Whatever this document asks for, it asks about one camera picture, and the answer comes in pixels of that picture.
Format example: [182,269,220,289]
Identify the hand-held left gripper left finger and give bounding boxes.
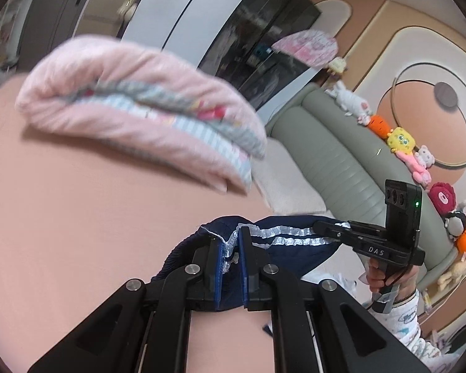
[26,236,223,373]

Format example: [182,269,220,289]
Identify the person's right forearm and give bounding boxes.
[392,289,464,373]

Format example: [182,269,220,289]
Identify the folded pink quilt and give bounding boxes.
[15,35,268,194]

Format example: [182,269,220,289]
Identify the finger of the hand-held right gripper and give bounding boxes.
[313,221,359,248]
[347,220,387,235]

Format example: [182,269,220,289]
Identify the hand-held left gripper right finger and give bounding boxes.
[238,226,432,373]

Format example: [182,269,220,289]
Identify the cluttered shelf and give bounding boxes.
[0,0,28,94]

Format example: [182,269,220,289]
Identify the dark glass wardrobe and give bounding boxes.
[200,0,321,111]

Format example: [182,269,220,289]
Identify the orange carrot plush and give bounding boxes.
[367,114,395,138]

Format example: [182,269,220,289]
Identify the black white penguin plush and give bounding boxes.
[445,210,466,237]

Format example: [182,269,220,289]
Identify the white wardrobe panel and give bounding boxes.
[122,0,272,67]

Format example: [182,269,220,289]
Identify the navy striped pants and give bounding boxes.
[151,214,348,313]

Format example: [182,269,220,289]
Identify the magenta bear plush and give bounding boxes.
[428,182,457,215]

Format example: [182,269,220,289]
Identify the beige speckled pillow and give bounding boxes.
[250,155,331,218]

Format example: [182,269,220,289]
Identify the grey door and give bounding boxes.
[17,0,105,72]

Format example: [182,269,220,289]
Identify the pink bed sheet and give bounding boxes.
[0,76,373,373]

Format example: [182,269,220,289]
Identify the grey round wall disc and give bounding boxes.
[435,81,459,106]

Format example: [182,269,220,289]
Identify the small white kitty plush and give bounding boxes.
[413,145,436,169]

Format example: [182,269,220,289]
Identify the black cable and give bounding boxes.
[367,268,408,311]

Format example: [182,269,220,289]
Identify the grey green padded headboard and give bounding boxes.
[266,81,457,292]

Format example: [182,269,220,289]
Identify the pink plush toy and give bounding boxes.
[396,150,432,187]

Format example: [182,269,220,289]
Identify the cream plush toy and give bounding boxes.
[437,254,466,290]

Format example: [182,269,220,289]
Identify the small pale yellow plush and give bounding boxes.
[327,58,348,76]

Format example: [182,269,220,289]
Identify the person's right hand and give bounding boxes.
[363,260,417,304]

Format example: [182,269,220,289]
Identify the yellow sponge plush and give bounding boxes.
[385,126,416,154]

